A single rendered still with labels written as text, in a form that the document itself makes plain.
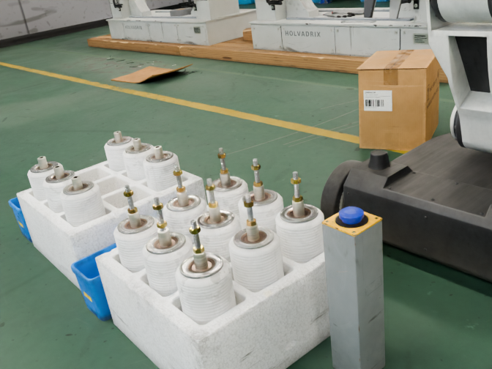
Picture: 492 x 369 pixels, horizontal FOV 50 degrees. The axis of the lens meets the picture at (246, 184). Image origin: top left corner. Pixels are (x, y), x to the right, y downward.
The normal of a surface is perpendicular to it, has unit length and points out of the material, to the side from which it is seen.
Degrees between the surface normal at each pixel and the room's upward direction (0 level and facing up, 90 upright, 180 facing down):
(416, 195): 0
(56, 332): 0
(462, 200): 0
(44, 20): 90
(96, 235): 90
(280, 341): 90
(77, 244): 90
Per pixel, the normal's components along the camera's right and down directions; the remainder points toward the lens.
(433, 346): -0.12, -0.90
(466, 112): -0.58, 0.76
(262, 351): 0.63, 0.25
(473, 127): -0.68, 0.59
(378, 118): -0.45, 0.40
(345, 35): -0.74, 0.36
